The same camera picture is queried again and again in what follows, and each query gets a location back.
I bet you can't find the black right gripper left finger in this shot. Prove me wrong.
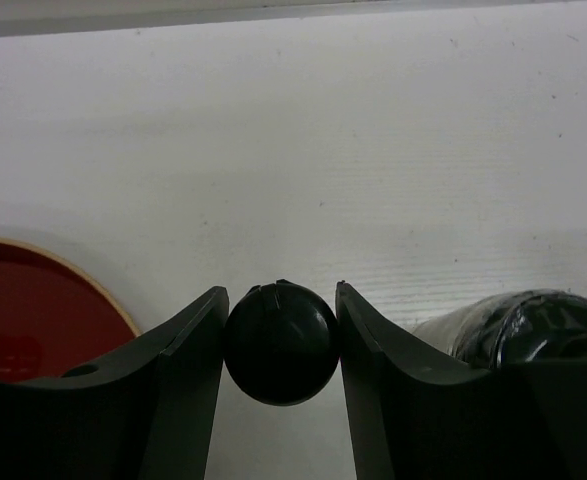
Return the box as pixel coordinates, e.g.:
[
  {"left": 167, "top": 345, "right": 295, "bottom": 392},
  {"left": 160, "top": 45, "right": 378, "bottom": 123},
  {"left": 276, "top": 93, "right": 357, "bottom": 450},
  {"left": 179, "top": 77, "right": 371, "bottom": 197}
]
[{"left": 0, "top": 287, "right": 229, "bottom": 479}]

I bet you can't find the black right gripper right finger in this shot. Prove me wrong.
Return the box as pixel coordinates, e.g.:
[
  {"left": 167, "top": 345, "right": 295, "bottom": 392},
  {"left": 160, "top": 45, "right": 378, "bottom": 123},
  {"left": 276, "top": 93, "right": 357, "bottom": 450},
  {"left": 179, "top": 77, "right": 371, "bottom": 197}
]
[{"left": 336, "top": 282, "right": 587, "bottom": 479}]

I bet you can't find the red round tray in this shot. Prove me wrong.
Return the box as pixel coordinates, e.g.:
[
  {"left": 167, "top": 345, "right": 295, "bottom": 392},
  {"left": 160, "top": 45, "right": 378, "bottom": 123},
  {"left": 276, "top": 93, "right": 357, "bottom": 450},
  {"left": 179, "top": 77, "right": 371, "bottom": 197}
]
[{"left": 0, "top": 237, "right": 140, "bottom": 383}]

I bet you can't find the back black-knob spice jar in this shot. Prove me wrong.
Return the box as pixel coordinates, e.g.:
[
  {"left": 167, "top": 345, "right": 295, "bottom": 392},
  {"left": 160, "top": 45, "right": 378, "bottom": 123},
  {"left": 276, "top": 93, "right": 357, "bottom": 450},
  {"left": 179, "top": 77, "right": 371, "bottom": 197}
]
[{"left": 413, "top": 289, "right": 587, "bottom": 369}]

